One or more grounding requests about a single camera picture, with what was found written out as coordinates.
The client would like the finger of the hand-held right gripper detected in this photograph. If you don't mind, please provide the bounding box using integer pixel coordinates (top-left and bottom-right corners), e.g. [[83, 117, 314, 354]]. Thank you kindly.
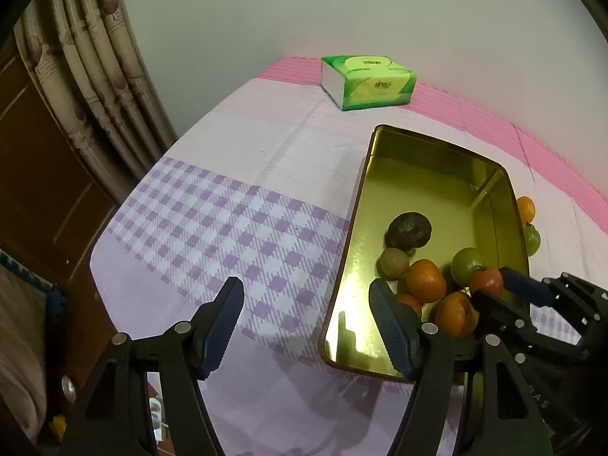
[[500, 268, 608, 338], [470, 289, 590, 360]]

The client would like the medium orange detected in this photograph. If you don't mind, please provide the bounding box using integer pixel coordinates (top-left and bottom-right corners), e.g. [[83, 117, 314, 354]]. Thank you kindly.
[[435, 291, 480, 339]]

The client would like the pink ribbed blanket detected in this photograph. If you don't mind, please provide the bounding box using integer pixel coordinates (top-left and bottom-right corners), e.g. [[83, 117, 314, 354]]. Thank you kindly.
[[256, 55, 608, 238]]

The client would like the dark purple passion fruit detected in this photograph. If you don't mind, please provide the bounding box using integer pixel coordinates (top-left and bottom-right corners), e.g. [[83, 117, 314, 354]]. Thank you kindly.
[[386, 212, 433, 251]]

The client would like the red tomato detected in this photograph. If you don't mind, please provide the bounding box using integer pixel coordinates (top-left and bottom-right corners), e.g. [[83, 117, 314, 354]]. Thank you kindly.
[[468, 266, 505, 299], [396, 293, 423, 319]]

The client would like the white power strip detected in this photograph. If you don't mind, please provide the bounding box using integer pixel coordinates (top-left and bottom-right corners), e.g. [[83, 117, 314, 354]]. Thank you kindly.
[[149, 389, 170, 442]]

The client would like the small orange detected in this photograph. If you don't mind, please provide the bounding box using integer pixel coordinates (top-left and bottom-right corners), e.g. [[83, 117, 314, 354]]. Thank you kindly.
[[516, 196, 537, 227]]

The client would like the beige patterned curtain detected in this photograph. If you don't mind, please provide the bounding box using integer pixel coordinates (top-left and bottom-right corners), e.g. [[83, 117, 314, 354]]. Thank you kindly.
[[14, 0, 179, 200]]

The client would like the green tissue pack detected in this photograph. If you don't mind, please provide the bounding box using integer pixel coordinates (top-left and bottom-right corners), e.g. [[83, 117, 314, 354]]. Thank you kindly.
[[320, 54, 418, 112]]

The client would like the purple checked tablecloth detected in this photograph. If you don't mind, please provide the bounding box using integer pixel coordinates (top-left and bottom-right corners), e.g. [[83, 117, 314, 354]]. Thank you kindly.
[[89, 76, 608, 456]]

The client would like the large orange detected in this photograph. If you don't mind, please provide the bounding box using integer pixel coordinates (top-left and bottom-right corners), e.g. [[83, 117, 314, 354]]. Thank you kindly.
[[405, 258, 448, 304]]

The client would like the gold metal tray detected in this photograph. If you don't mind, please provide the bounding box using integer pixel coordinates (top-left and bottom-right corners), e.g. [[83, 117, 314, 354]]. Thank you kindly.
[[319, 124, 530, 383]]

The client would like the large green tomato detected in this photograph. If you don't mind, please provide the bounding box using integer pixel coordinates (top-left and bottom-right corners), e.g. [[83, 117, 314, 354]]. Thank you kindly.
[[450, 246, 486, 286]]

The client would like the small green tomato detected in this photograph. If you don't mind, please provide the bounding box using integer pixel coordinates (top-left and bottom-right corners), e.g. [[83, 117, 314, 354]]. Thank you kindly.
[[522, 223, 542, 256]]

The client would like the brown wooden door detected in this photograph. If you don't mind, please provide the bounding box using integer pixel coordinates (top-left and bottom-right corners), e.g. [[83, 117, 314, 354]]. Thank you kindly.
[[0, 33, 119, 376]]

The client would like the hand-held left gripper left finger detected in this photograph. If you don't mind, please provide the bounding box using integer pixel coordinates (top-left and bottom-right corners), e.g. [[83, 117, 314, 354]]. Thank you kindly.
[[59, 275, 245, 456]]

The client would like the small olive-brown fruit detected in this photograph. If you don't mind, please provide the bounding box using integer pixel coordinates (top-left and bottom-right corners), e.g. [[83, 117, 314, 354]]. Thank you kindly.
[[377, 247, 410, 280]]

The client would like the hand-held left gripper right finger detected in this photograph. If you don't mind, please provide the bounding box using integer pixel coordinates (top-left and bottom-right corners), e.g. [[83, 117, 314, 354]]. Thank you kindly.
[[369, 278, 554, 456]]

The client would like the brown cloth with blue trim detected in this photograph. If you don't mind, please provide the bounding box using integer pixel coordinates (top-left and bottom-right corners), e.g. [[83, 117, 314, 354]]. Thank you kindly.
[[0, 252, 65, 442]]

